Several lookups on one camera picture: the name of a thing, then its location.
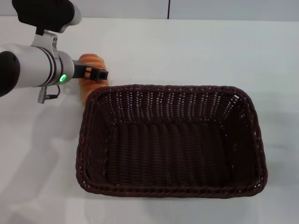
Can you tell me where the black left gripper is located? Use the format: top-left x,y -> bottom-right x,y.
71,60 -> 110,83

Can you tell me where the orange striped bread loaf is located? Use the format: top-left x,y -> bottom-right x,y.
78,54 -> 110,104

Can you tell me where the dark brown woven basket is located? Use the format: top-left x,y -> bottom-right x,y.
75,84 -> 268,198

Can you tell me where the grey connector with black cable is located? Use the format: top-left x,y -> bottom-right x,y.
37,84 -> 60,104

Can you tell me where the silver clamp bracket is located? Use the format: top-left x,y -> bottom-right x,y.
31,28 -> 59,58

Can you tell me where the black and white camera housing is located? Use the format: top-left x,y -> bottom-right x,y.
11,0 -> 82,34

